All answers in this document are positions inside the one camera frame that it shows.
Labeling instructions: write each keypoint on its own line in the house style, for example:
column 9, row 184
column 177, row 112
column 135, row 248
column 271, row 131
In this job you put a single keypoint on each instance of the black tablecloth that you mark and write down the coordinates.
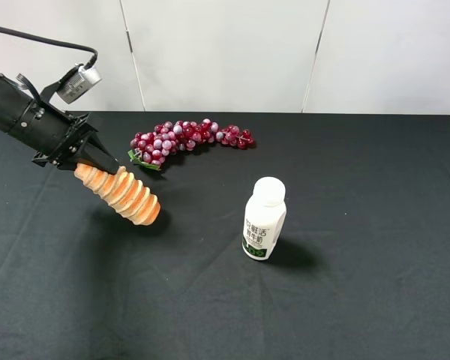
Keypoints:
column 361, row 269

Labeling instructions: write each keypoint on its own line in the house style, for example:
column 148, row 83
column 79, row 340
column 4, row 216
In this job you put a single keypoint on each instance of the striped bread loaf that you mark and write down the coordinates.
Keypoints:
column 128, row 196

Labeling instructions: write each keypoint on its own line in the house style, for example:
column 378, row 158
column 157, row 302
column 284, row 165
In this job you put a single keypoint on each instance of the white milk bottle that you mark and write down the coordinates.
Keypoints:
column 264, row 217

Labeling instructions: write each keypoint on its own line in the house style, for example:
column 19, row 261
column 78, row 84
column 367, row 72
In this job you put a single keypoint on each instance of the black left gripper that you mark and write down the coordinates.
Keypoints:
column 59, row 138

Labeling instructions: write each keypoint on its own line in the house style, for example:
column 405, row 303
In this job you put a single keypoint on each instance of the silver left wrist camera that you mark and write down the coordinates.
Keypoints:
column 73, row 85

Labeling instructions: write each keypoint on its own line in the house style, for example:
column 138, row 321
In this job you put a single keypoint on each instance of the red grape bunch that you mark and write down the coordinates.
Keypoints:
column 150, row 150

